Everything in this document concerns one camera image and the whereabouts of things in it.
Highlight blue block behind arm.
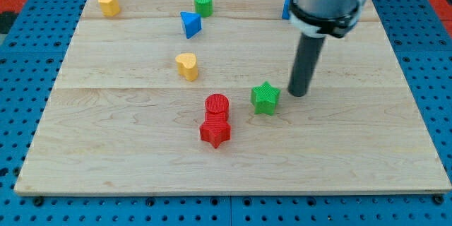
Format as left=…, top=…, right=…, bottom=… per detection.
left=281, top=0, right=291, bottom=20

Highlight wooden board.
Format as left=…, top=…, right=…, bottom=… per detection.
left=15, top=0, right=451, bottom=196

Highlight yellow heart block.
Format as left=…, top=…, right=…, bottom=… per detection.
left=175, top=53, right=198, bottom=81

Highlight yellow pentagon block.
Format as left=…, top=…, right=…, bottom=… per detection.
left=97, top=0, right=121, bottom=17

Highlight red cylinder block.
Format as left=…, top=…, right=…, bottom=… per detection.
left=205, top=93, right=230, bottom=120

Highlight black clamp ring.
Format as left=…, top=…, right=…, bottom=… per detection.
left=287, top=0, right=367, bottom=39

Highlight red star block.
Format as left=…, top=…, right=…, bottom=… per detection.
left=199, top=112, right=231, bottom=148

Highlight green star block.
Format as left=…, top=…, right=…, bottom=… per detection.
left=251, top=81, right=280, bottom=116

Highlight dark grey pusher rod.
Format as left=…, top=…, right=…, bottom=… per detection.
left=287, top=33, right=325, bottom=97

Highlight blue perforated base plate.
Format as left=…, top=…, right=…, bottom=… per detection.
left=1, top=0, right=451, bottom=225

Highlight green cylinder block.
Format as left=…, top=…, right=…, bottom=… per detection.
left=194, top=0, right=213, bottom=18

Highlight blue triangle block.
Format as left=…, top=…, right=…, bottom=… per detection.
left=180, top=11, right=202, bottom=39

